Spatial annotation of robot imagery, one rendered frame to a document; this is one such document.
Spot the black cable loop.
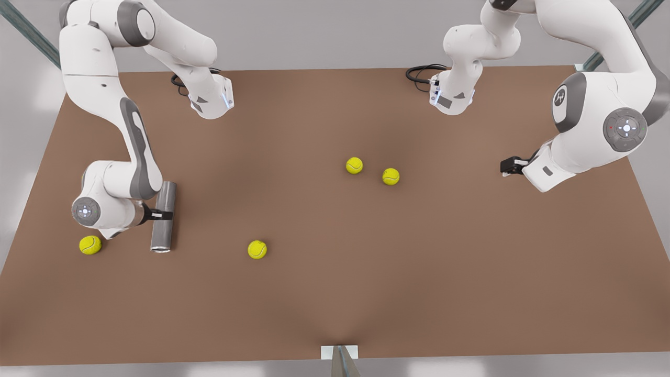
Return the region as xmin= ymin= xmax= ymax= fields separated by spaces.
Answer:
xmin=171 ymin=68 xmax=222 ymax=97
xmin=406 ymin=64 xmax=449 ymax=94

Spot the grey metal tennis tube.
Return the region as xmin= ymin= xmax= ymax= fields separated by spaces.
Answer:
xmin=150 ymin=181 xmax=177 ymax=253

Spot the silver frame post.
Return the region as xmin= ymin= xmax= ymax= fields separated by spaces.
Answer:
xmin=320 ymin=345 xmax=362 ymax=377
xmin=0 ymin=0 xmax=61 ymax=70
xmin=575 ymin=0 xmax=665 ymax=72

